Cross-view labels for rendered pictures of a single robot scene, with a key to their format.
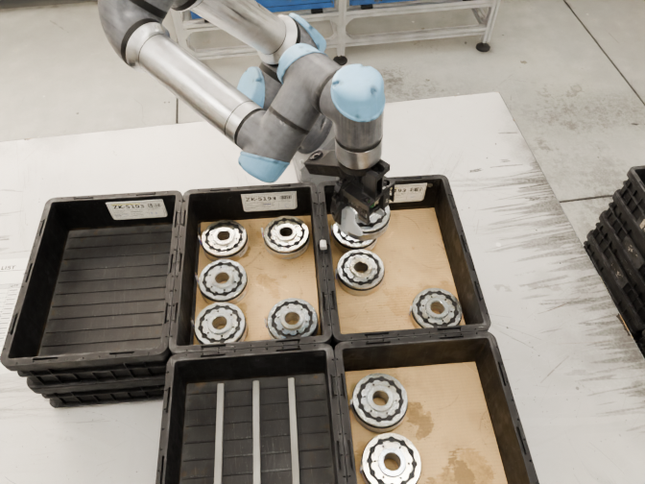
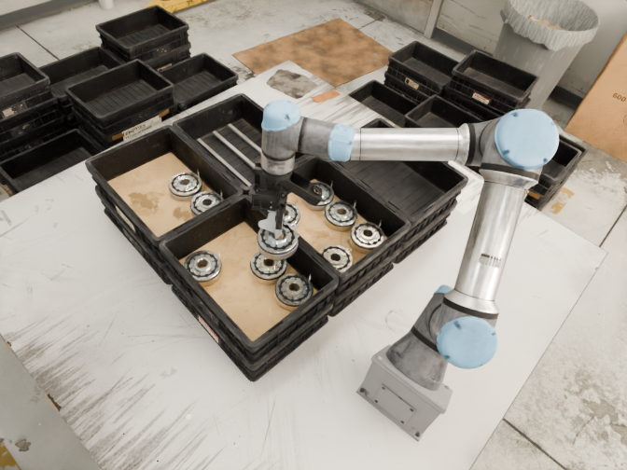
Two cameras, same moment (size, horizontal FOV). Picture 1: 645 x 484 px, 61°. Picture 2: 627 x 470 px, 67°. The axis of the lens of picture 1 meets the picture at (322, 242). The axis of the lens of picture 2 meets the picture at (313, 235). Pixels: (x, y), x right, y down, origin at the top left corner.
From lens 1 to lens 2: 138 cm
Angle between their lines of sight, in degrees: 69
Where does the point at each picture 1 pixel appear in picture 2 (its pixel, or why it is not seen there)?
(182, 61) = (420, 131)
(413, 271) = (235, 293)
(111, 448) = not seen: hidden behind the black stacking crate
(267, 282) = (319, 233)
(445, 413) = (169, 224)
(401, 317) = (224, 258)
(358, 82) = (279, 104)
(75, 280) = (414, 181)
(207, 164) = not seen: hidden behind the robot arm
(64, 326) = (390, 163)
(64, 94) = not seen: outside the picture
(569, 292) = (108, 406)
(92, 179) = (517, 269)
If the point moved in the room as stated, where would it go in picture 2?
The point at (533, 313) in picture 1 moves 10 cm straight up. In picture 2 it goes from (135, 365) to (128, 349)
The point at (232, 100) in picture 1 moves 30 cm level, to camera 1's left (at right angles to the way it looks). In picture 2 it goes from (367, 131) to (451, 90)
